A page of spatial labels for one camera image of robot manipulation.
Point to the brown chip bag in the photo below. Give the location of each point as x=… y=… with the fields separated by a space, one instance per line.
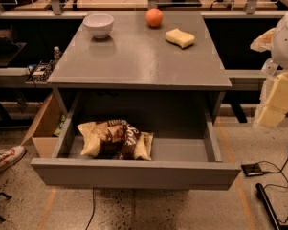
x=115 y=139

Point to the green packet in box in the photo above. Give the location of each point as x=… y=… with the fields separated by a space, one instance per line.
x=59 y=126

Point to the grey open drawer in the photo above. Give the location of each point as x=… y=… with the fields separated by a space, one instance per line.
x=185 y=154

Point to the tray of small parts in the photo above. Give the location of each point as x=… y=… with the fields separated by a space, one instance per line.
x=40 y=72

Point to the orange fruit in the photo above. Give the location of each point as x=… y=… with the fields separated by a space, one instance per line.
x=154 y=17

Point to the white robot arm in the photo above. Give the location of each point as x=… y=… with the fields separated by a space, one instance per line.
x=279 y=51

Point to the black handle tool on floor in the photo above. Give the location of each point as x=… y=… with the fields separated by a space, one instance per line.
x=261 y=194

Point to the yellow sponge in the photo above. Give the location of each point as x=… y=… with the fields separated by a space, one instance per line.
x=180 y=38

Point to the small plastic bottle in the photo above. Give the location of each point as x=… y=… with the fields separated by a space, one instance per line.
x=57 y=54

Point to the cardboard box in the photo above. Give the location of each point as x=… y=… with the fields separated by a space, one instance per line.
x=41 y=132

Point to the white ceramic bowl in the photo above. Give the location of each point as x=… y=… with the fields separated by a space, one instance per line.
x=99 y=25

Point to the black small device on floor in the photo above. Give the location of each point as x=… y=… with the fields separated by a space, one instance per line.
x=252 y=170

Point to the grey counter cabinet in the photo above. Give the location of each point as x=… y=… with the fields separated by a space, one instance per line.
x=135 y=56

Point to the white red sneaker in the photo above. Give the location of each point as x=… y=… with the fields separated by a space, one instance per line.
x=8 y=157

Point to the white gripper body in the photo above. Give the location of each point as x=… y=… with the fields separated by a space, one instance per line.
x=285 y=43

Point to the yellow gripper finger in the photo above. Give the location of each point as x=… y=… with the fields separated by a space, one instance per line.
x=267 y=116
x=264 y=42

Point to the clear soap dispenser bottle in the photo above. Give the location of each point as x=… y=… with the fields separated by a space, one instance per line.
x=269 y=67

